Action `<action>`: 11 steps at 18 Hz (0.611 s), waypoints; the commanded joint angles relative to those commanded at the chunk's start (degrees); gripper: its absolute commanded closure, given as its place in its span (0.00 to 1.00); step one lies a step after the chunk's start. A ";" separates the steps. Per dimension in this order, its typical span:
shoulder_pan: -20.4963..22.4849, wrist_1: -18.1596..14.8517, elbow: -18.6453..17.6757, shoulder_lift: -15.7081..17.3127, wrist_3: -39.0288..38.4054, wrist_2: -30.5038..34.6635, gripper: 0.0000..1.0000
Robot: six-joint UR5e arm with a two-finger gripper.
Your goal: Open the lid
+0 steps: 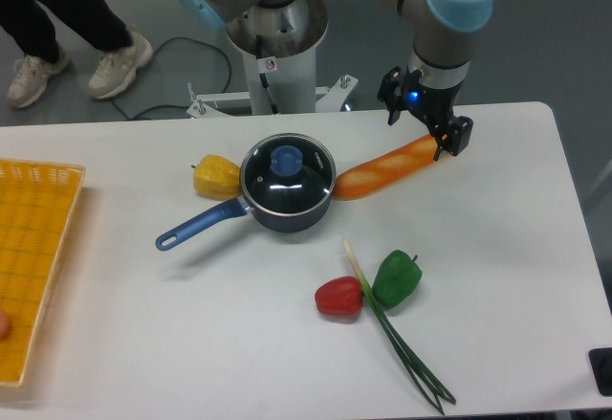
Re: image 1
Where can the black object at table edge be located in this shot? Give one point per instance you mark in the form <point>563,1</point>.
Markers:
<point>601,363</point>

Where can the person in black trousers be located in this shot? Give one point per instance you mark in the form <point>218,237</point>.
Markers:
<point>28,23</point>

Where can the blue saucepan with handle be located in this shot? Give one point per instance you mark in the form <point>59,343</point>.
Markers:
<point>240,206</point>

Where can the yellow bell pepper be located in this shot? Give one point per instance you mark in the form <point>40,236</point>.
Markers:
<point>216,177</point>

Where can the orange baguette bread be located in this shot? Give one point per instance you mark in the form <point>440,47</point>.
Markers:
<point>387,170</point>

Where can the left beige sneaker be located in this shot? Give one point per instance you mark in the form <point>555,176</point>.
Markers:
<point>117,70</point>

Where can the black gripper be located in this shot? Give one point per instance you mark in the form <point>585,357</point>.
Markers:
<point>431,106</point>

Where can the yellow woven basket tray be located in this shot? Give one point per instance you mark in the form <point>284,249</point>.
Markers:
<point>38,200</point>

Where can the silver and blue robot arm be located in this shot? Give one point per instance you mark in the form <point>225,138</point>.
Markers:
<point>443,45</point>

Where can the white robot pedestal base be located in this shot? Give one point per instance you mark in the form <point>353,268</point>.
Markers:
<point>279,51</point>

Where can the glass lid with blue knob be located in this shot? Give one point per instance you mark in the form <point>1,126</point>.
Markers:
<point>288,174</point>

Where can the red bell pepper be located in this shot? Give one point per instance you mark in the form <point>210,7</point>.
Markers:
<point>339,297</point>

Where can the green bell pepper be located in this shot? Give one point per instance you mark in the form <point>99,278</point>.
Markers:
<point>397,278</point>

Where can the beige sneaker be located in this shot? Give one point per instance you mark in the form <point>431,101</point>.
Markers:
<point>117,70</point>
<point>32,77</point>

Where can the right beige sneaker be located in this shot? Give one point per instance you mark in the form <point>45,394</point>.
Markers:
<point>32,77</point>

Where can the green spring onion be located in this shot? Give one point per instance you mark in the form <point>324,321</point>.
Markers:
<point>430,387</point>

